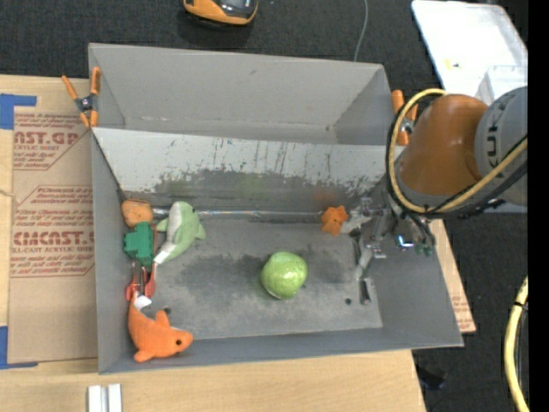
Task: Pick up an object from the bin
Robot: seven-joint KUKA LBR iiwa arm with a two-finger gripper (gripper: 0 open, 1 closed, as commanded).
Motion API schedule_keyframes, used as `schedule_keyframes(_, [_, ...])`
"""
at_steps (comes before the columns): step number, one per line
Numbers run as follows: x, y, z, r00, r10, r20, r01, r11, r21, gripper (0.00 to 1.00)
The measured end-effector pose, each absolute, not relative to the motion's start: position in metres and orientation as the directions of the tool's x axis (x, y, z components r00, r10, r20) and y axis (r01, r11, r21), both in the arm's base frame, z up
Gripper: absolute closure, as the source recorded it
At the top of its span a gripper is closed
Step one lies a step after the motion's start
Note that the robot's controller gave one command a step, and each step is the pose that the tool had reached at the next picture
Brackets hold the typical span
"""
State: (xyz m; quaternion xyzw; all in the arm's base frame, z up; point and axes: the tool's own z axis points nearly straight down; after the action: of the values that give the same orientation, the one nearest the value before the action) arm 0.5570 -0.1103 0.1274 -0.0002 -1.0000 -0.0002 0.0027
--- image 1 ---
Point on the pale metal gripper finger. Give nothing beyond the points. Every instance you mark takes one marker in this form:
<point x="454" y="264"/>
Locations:
<point x="365" y="261"/>
<point x="358" y="222"/>

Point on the orange star-shaped toy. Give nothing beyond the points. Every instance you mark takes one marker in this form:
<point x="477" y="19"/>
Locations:
<point x="334" y="220"/>

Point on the green round toy fruit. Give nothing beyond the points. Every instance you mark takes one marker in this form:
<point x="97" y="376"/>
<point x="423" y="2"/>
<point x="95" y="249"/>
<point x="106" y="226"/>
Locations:
<point x="284" y="275"/>

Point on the grey metal bin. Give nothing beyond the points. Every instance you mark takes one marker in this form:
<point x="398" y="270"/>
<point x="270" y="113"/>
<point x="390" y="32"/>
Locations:
<point x="240" y="307"/>

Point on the green and white plush dolphin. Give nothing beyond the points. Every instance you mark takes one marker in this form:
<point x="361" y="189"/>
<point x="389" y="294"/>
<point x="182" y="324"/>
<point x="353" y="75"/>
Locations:
<point x="180" y="230"/>

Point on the green toy building block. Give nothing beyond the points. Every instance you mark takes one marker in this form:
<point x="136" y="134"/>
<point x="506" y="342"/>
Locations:
<point x="139" y="243"/>

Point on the orange plush toy fish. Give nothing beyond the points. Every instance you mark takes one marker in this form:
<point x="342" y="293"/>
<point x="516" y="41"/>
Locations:
<point x="156" y="335"/>

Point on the orange lumpy toy food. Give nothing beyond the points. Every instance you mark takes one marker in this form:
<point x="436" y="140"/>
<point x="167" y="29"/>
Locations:
<point x="136" y="213"/>

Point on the brown cardboard board red print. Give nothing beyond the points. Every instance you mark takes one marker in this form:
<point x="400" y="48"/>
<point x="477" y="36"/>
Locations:
<point x="51" y="307"/>

